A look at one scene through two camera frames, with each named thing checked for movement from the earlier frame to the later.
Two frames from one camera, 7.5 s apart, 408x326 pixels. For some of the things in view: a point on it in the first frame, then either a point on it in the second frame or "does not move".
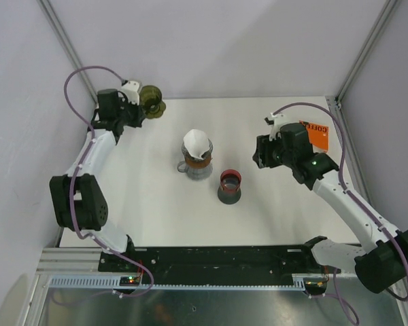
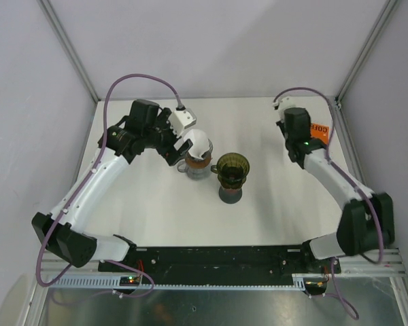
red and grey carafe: (230, 191) does not move
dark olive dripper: (149, 98) → (232, 169)
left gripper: (139, 115) → (162, 121)
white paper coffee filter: (197, 143) does not move
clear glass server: (197, 174) does not move
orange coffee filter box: (318, 136) does not move
